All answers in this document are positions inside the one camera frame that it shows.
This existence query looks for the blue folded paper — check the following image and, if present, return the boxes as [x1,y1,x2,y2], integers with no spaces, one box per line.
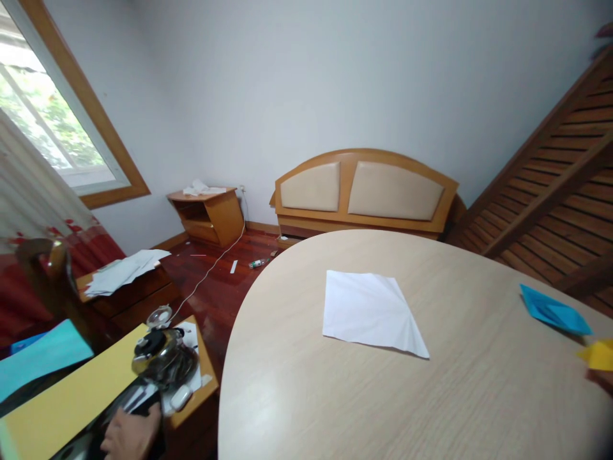
[519,283,594,337]

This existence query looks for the person's left hand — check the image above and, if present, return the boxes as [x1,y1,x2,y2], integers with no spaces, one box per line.
[100,405,162,459]

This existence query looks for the wooden nightstand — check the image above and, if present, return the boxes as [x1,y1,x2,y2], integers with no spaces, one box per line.
[166,185,246,249]

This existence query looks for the white creased paper sheet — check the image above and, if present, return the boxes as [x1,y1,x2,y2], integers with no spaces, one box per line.
[321,270,430,360]

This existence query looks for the black pouch with white stripes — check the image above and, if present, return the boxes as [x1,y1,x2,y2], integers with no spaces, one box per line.
[56,376,167,460]

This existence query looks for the wooden slatted bed frame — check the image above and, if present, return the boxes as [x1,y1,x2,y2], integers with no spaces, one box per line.
[447,47,613,318]

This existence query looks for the large yellow paper sheet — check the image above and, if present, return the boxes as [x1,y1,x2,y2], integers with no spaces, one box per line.
[0,322,150,460]

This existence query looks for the person's right hand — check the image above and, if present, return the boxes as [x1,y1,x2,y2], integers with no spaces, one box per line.
[586,367,613,399]

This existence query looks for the white cable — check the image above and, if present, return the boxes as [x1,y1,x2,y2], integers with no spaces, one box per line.
[169,184,250,325]

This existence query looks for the yellow folded paper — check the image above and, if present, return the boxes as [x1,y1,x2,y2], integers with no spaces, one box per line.
[575,338,613,372]

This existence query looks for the crumpled white tissue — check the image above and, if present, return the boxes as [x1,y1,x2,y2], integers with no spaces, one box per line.
[181,178,227,197]

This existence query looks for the wooden padded headboard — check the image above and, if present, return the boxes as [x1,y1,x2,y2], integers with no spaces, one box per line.
[269,147,468,250]

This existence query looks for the white paper under teapot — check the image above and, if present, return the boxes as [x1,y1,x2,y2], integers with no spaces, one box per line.
[174,321,215,390]

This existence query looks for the wooden chair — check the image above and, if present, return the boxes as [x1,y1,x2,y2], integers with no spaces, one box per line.
[13,237,112,357]

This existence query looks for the glass teapot with black lid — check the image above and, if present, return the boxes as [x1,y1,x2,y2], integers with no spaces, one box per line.
[131,304,202,385]

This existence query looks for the white curtain with red flowers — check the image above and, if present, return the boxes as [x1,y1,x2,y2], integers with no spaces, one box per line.
[0,109,128,347]

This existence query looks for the small wooden side table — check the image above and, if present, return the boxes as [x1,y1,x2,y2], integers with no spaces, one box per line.
[162,314,221,431]

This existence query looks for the pile of white papers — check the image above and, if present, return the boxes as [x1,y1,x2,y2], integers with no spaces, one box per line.
[83,249,172,298]

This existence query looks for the wooden framed window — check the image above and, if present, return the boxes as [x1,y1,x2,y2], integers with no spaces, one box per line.
[0,0,152,210]

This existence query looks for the white earbuds case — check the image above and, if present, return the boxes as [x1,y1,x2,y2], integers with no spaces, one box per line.
[162,385,194,413]

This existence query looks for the low wooden table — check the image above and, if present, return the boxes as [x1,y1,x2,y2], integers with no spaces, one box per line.
[75,257,184,332]

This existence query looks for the light blue paper sheet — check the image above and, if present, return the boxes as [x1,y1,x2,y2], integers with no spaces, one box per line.
[0,318,96,404]

